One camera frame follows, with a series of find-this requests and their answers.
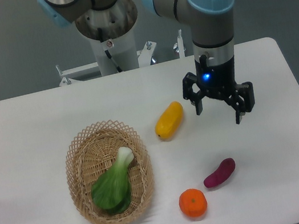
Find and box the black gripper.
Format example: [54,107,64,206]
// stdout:
[182,52,255,125]

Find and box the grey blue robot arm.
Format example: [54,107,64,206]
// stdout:
[37,0,255,122]

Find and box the orange tangerine toy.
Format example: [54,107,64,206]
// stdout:
[179,189,208,218]

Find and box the purple sweet potato toy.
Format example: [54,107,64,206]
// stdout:
[204,158,236,189]

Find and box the green bok choy toy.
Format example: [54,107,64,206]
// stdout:
[91,147,134,215]

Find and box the yellow mango toy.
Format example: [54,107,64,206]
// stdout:
[155,101,184,140]

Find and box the woven wicker basket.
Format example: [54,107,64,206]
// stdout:
[66,120,154,224]

